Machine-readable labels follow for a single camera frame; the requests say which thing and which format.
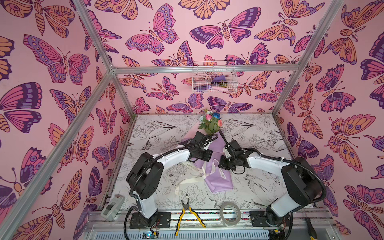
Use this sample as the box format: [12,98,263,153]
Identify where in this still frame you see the cream ribbon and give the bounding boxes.
[175,159,234,196]

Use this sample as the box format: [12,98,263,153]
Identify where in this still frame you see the purple pink wrapping paper sheet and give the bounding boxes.
[178,134,234,193]

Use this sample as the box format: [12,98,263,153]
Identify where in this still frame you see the small pink fake rose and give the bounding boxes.
[205,110,213,122]

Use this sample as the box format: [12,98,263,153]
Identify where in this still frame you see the blue fake rose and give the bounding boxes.
[213,113,221,120]

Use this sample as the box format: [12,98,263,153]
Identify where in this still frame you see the white fake rose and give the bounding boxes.
[199,116,209,128]

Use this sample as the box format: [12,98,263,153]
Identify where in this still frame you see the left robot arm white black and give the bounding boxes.
[126,132,218,220]

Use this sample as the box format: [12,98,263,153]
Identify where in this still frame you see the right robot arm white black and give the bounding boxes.
[219,131,327,227]

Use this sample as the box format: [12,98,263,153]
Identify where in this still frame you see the clear tape roll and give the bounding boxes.
[219,202,242,228]

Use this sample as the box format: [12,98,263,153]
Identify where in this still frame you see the black yellow screwdriver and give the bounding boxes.
[305,218,318,240]

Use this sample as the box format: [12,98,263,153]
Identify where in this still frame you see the grey white handheld device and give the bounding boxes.
[101,195,126,222]

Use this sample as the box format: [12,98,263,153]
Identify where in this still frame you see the yellow handled pliers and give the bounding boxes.
[174,197,207,237]

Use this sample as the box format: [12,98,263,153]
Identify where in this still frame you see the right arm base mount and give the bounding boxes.
[250,210,292,229]

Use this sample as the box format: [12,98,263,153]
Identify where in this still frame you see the white wire basket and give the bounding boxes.
[191,61,239,95]

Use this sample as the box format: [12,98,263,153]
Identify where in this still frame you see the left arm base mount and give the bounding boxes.
[130,212,172,229]

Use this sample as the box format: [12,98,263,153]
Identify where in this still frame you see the aluminium front rail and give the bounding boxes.
[81,209,343,240]

